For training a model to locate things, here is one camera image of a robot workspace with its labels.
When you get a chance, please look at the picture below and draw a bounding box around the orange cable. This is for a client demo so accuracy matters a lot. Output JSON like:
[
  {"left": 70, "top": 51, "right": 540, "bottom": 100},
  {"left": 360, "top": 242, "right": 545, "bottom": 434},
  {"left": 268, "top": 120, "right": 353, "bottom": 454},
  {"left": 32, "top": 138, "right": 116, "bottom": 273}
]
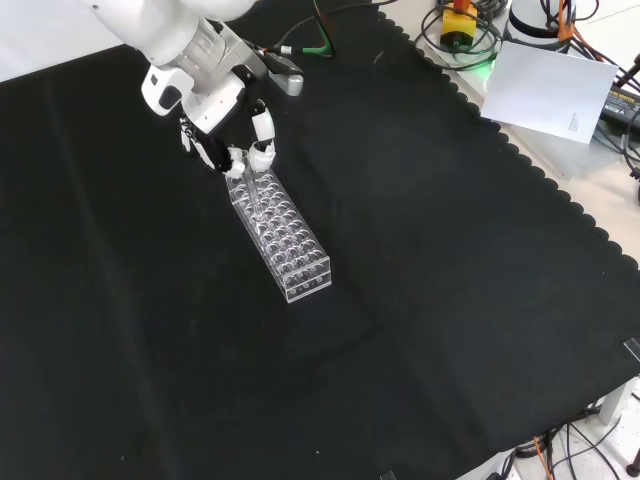
[{"left": 532, "top": 434, "right": 554, "bottom": 480}]

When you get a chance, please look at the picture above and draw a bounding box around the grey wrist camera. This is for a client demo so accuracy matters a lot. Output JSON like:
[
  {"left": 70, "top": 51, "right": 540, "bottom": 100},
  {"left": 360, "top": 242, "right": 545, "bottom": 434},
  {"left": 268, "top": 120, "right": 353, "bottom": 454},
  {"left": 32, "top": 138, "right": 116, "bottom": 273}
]
[{"left": 259, "top": 52, "right": 305, "bottom": 98}]

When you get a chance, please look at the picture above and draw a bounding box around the green and black cable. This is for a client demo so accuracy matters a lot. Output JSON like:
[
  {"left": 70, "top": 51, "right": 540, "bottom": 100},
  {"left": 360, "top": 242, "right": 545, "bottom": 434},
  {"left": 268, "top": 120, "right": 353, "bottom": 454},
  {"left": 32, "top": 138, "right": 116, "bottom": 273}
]
[{"left": 272, "top": 0, "right": 337, "bottom": 60}]

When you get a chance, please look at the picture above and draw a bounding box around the black bench cloth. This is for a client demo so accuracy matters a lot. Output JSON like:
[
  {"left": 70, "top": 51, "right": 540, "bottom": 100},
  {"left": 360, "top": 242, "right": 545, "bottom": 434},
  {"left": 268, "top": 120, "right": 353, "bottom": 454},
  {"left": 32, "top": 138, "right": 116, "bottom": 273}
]
[{"left": 0, "top": 0, "right": 640, "bottom": 480}]

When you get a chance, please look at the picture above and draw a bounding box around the clear plastic test tube rack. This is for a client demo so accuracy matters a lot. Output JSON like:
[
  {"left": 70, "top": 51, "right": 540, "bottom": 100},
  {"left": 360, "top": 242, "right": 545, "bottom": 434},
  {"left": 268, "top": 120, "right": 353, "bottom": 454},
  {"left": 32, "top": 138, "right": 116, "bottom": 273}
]
[{"left": 225, "top": 169, "right": 334, "bottom": 305}]

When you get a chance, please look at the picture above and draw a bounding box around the black power adapter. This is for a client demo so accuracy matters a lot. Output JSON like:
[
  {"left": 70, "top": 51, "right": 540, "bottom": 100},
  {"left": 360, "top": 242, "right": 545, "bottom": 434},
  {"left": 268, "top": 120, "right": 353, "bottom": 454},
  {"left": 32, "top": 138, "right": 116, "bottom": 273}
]
[{"left": 597, "top": 82, "right": 640, "bottom": 132}]

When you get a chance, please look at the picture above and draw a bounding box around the pale board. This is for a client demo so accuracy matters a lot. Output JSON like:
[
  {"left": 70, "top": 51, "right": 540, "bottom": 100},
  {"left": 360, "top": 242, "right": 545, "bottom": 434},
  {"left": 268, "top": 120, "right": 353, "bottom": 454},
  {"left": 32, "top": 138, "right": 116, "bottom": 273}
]
[{"left": 479, "top": 39, "right": 621, "bottom": 146}]

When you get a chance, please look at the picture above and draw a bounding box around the white table leg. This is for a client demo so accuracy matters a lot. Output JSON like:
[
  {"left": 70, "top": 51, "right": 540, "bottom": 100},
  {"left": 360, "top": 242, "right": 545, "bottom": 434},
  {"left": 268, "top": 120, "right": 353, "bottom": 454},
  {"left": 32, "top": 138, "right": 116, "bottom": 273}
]
[{"left": 597, "top": 374, "right": 640, "bottom": 426}]

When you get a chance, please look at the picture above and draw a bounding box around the yellow stop button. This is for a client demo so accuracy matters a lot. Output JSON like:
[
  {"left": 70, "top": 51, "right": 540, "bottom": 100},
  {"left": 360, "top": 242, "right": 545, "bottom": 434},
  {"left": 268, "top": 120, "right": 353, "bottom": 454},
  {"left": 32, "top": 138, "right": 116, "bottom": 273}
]
[{"left": 440, "top": 0, "right": 480, "bottom": 47}]

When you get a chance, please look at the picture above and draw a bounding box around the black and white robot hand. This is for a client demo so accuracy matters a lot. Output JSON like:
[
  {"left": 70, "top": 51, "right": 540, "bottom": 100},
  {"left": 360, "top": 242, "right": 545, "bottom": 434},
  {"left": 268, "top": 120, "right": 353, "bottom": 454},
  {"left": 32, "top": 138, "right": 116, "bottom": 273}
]
[{"left": 140, "top": 53, "right": 278, "bottom": 176}]

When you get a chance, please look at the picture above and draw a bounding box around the clear glass test tube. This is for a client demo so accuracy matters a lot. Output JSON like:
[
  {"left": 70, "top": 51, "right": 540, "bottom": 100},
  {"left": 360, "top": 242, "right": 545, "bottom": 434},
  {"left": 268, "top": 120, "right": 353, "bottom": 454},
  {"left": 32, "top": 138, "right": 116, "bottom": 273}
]
[{"left": 235, "top": 147, "right": 262, "bottom": 221}]

